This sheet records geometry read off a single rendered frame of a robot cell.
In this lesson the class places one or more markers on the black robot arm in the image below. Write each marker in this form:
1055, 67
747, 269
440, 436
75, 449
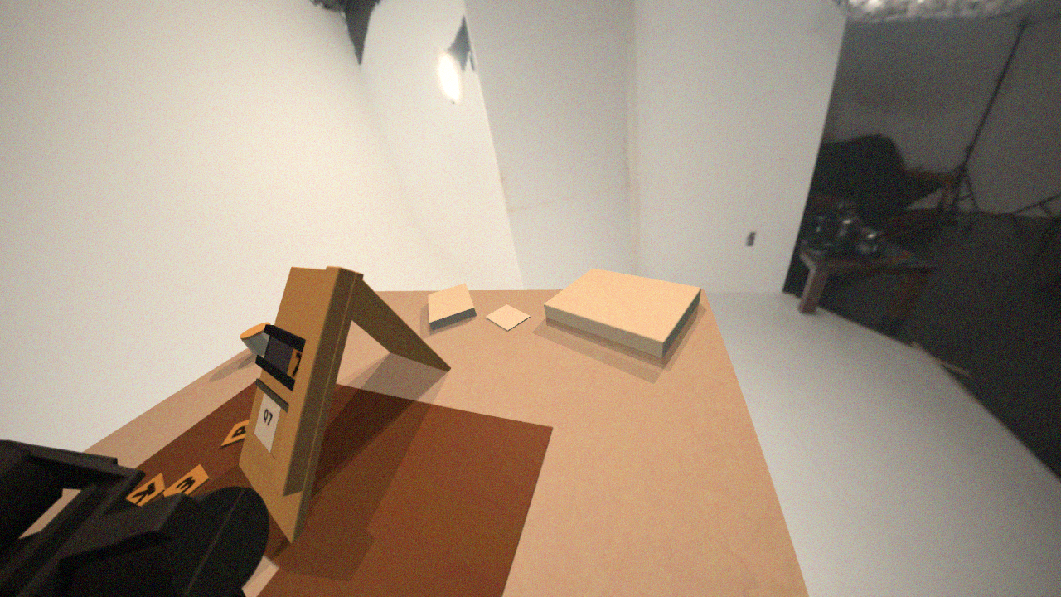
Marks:
102, 545

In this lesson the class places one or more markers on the grey cylinder with orange lid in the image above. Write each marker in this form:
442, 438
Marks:
255, 339

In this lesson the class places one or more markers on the cream paper ticket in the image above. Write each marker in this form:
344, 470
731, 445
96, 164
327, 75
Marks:
267, 422

